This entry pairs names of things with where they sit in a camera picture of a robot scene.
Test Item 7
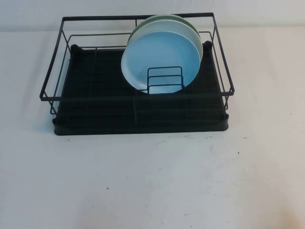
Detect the light blue plate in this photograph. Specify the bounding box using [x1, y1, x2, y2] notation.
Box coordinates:
[121, 31, 201, 94]

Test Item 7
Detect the pale white plate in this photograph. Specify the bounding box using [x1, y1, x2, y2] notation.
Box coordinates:
[127, 20, 204, 63]

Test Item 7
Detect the green plate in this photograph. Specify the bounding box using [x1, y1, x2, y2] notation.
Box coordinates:
[140, 14, 200, 40]

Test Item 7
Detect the black plastic drip tray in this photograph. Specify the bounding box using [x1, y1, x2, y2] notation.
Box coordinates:
[52, 40, 230, 135]

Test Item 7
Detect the black wire dish rack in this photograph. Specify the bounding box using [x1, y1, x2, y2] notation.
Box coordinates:
[38, 12, 236, 115]

